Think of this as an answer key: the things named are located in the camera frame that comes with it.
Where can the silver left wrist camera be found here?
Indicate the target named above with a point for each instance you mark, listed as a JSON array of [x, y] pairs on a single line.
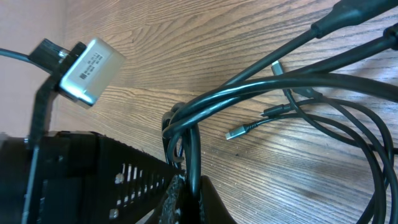
[[91, 73]]

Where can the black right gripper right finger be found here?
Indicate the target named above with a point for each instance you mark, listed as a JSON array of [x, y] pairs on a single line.
[[212, 208]]

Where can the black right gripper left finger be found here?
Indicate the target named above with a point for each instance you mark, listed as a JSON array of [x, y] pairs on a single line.
[[170, 208]]

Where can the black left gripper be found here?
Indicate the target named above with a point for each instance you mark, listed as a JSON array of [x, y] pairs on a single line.
[[79, 177]]

